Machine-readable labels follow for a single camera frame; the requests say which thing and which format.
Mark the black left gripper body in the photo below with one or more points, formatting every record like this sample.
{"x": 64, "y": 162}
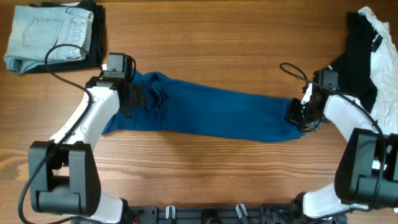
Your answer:
{"x": 137, "y": 99}

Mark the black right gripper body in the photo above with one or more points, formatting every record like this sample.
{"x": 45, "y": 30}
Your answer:
{"x": 302, "y": 115}

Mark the blue t-shirt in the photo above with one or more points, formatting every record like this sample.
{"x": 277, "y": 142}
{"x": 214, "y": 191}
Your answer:
{"x": 184, "y": 107}

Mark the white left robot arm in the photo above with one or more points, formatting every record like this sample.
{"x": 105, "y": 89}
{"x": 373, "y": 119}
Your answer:
{"x": 63, "y": 177}

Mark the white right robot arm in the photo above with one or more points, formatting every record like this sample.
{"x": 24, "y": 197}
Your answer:
{"x": 366, "y": 178}

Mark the folded black garment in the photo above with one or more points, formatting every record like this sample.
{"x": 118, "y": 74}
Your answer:
{"x": 96, "y": 48}

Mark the black t-shirt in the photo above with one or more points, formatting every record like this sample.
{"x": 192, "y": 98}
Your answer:
{"x": 354, "y": 65}

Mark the white garment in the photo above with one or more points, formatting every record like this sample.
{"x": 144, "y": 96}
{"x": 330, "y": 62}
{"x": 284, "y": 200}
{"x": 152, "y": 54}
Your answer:
{"x": 383, "y": 72}

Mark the folded light blue jeans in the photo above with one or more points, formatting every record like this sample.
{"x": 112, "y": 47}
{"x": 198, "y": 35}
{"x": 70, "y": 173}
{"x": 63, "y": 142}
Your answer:
{"x": 35, "y": 30}

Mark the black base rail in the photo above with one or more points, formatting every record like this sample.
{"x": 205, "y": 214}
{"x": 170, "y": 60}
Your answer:
{"x": 264, "y": 214}

